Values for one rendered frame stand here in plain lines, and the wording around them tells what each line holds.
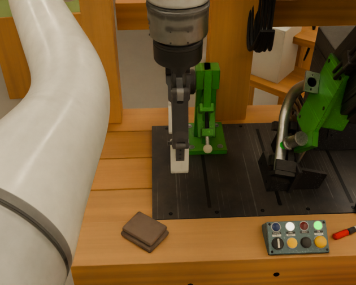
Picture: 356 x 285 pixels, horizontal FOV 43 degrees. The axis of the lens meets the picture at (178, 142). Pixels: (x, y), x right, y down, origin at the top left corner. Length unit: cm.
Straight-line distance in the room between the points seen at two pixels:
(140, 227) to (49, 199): 92
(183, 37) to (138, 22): 85
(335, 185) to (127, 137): 67
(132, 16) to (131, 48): 255
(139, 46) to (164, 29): 342
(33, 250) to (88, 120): 11
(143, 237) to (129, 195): 21
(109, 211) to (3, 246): 106
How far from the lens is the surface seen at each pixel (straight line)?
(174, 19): 63
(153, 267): 115
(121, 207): 129
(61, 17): 43
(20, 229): 24
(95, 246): 118
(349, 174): 144
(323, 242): 118
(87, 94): 33
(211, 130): 136
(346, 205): 134
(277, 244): 115
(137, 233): 115
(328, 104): 117
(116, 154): 146
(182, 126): 68
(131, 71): 368
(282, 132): 131
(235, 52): 146
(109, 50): 144
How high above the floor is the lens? 181
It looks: 39 degrees down
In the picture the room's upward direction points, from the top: straight up
